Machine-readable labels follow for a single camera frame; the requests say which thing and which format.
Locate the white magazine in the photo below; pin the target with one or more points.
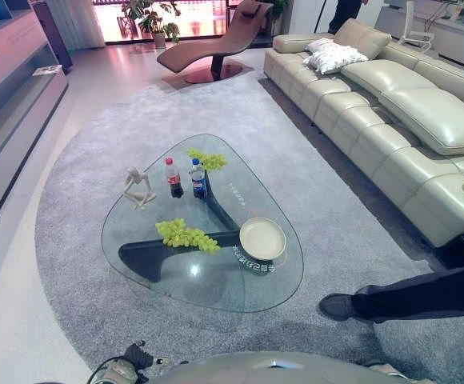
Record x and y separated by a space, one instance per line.
47 70

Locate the grey carpet rug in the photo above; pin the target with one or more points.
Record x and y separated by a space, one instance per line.
328 224

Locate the white chair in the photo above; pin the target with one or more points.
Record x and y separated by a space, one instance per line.
416 38

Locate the cream leather sofa cushion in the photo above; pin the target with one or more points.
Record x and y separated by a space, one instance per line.
436 120

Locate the person's dark shoe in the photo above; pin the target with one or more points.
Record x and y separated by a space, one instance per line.
336 307

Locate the dark brown tall cabinet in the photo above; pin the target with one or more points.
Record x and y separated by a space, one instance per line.
54 32

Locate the small green grape bunch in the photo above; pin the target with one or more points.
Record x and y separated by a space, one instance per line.
213 161

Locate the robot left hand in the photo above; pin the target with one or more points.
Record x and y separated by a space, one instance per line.
137 355

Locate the white desk counter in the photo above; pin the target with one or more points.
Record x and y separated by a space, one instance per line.
452 28

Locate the cream leather sofa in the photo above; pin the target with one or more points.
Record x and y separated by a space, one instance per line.
400 160

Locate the beige abstract figure sculpture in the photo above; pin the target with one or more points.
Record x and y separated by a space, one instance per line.
136 194

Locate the white plant pot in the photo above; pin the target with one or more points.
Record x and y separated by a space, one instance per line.
159 40

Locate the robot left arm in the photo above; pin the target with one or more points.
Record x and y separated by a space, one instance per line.
110 373

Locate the grey media cabinet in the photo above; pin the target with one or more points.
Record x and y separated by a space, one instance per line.
12 88

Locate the person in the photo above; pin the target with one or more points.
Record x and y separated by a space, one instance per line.
346 14

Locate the blue cap cola bottle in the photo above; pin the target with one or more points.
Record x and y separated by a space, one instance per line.
198 180

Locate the person's leg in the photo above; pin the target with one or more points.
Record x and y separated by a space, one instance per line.
428 296

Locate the green leafy potted plant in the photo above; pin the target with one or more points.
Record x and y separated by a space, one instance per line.
152 16

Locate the robot silver torso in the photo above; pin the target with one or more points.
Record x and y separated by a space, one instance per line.
272 370

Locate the round cream plate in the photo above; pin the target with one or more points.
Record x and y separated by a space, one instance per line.
262 238

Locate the white patterned throw pillow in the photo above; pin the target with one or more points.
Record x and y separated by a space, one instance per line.
318 44
336 58

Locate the red cap cola bottle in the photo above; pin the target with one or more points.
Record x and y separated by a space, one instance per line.
173 178

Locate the black curved table base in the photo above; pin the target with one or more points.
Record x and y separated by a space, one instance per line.
144 256

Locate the large green grape bunch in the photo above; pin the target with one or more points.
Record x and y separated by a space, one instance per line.
184 237

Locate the brown curved lounge chair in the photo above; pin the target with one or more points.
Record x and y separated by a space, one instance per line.
216 44

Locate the glass coffee table top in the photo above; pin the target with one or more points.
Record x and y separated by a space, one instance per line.
216 276

